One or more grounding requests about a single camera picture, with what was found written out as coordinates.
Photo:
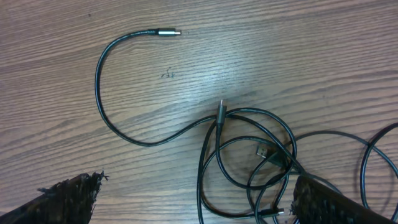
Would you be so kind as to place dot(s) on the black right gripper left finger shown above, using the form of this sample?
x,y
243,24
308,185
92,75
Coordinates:
x,y
69,201

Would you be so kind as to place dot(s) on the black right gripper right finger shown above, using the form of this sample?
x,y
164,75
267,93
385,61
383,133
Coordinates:
x,y
315,203

